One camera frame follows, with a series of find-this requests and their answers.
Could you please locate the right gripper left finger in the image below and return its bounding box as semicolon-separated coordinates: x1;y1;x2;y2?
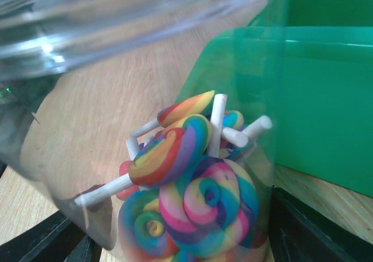
1;211;102;262

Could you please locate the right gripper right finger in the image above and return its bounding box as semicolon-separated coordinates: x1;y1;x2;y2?
269;187;372;261

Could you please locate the clear plastic jar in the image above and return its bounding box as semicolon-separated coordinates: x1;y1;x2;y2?
0;26;277;262

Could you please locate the green bin with gummies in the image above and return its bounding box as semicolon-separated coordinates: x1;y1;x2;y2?
177;0;372;196

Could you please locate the clear jar lid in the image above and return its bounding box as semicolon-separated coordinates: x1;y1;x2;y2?
1;0;260;82

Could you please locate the blue green swirl lollipop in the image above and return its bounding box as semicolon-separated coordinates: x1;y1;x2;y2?
118;189;179;261

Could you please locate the pastel swirl lollipop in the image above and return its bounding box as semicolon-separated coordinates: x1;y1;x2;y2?
159;155;259;258

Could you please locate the rainbow swirl lollipop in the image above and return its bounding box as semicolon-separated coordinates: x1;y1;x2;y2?
74;114;212;206

